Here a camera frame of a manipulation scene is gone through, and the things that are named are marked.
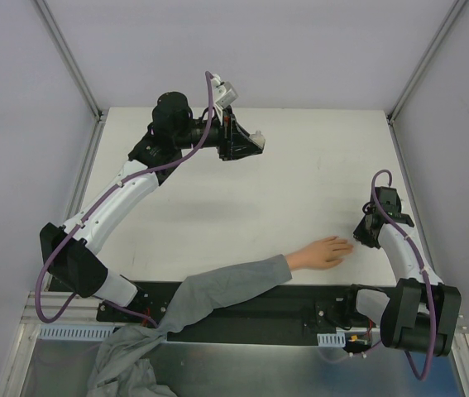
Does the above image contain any mannequin hand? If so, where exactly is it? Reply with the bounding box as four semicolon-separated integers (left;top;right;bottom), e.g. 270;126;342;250
285;236;354;271

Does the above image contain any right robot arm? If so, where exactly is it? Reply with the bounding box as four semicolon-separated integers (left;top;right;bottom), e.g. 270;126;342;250
342;187;462;356

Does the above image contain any aluminium frame post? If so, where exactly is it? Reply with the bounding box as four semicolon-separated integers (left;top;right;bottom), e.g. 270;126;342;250
386;0;469;126
33;0;109;123

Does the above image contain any left aluminium frame post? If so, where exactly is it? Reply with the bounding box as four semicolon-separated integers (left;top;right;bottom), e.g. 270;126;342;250
33;0;109;123

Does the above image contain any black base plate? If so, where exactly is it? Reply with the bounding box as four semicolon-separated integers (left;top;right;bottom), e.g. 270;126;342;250
95;280;388;347

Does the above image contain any right aluminium frame post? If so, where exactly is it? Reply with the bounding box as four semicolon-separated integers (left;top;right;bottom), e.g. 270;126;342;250
386;0;469;126

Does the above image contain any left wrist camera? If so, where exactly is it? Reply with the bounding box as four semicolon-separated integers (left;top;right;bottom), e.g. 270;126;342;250
211;74;238;109

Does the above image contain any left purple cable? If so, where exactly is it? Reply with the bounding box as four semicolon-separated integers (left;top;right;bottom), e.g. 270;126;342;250
35;70;225;323

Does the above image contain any grey shirt sleeve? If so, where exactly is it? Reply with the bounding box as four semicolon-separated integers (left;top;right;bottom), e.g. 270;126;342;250
87;255;292;396

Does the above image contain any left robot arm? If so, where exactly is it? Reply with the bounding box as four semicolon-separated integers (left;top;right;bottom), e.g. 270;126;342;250
40;92;266;322

